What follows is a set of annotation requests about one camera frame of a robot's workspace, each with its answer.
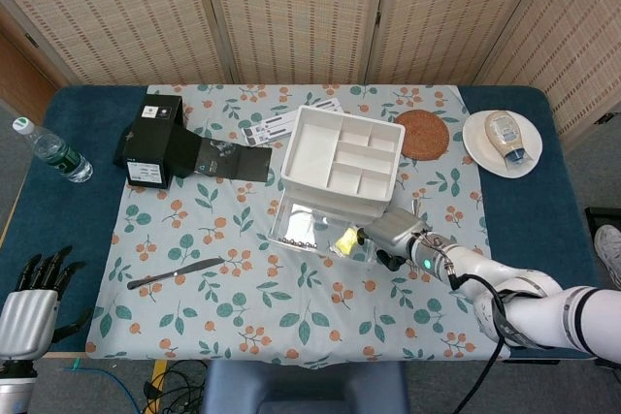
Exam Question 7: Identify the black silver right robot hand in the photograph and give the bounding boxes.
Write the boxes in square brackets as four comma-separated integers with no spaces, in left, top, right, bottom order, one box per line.
[356,205,433,272]

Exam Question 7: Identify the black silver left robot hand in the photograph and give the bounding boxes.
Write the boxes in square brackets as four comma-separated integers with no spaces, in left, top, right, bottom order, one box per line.
[0,244,94,362]

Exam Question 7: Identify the yellow plastic packet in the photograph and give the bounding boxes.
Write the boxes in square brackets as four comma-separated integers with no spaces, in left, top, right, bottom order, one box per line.
[337,227,360,255]

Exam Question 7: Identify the clear plastic storage box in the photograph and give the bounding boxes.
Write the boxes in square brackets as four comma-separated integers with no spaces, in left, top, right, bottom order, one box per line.
[267,190,389,265]

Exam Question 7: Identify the white plastic drawer organizer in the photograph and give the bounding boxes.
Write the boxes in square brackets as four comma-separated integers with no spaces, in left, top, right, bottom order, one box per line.
[279,104,407,221]

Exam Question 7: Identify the round woven rattan coaster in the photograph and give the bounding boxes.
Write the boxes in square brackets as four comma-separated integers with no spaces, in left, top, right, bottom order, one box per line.
[392,111,450,161]

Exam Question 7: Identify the white plate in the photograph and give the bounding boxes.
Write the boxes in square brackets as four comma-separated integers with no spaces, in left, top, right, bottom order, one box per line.
[461,111,543,177]

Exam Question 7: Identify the blue table cover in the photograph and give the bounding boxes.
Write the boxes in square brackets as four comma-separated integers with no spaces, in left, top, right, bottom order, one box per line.
[0,83,601,362]

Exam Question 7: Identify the beige squeeze sauce bottle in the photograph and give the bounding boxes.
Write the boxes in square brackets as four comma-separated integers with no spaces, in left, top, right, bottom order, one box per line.
[486,111,528,166]

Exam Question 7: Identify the silver table knife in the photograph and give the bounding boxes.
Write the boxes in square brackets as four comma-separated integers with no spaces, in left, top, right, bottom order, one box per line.
[126,257,225,291]

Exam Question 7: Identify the clear plastic water bottle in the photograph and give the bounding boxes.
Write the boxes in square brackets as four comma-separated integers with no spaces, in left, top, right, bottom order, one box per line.
[12,115,94,184]

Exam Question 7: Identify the black unfolded cardboard sleeve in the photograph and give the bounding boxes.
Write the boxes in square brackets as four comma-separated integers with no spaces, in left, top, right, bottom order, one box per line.
[174,135,273,185]

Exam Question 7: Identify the floral leaf print tablecloth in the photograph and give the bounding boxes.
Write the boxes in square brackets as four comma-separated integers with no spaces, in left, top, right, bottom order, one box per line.
[85,82,510,369]

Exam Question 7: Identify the blue chair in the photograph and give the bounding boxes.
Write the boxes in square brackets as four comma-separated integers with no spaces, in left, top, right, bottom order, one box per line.
[201,359,411,414]

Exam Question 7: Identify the white shoe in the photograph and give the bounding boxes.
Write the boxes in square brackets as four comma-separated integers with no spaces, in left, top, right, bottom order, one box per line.
[594,224,621,284]

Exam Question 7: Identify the black cardboard box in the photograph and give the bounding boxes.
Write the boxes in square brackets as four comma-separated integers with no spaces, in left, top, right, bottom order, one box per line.
[112,92,203,190]

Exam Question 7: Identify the bamboo folding screen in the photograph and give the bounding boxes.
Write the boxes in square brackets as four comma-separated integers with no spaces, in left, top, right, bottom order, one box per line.
[0,0,621,143]

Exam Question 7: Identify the metal bead chain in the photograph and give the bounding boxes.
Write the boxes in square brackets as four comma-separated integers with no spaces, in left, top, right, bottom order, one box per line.
[277,237,321,249]

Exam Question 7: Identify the blue floor cable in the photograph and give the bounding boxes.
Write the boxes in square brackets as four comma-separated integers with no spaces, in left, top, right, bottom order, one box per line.
[67,358,149,414]

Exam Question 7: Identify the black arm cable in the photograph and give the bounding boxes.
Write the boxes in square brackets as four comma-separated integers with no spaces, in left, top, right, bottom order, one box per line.
[445,268,515,414]

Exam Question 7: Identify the black floor cables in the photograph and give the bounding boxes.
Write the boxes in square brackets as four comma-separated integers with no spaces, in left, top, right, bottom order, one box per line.
[144,360,211,414]

